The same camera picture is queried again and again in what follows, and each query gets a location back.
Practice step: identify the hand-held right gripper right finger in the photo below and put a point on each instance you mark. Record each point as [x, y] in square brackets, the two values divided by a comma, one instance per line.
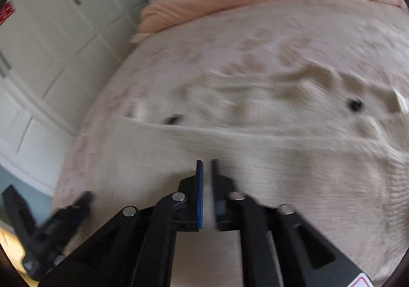
[218, 207]

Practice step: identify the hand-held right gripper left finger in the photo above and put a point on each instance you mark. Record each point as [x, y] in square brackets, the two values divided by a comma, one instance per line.
[200, 197]

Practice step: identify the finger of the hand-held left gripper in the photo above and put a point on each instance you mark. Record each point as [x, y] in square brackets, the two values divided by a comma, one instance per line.
[71, 213]

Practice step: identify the cream knit sweater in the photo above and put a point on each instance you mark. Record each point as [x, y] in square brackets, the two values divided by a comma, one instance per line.
[287, 152]

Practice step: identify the white panelled wardrobe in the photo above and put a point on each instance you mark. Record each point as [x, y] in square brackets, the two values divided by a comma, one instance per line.
[57, 60]

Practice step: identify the floral pink bedspread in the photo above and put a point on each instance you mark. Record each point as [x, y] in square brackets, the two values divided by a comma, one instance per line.
[223, 37]

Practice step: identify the red door sticker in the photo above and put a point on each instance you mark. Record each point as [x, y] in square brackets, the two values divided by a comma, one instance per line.
[6, 12]

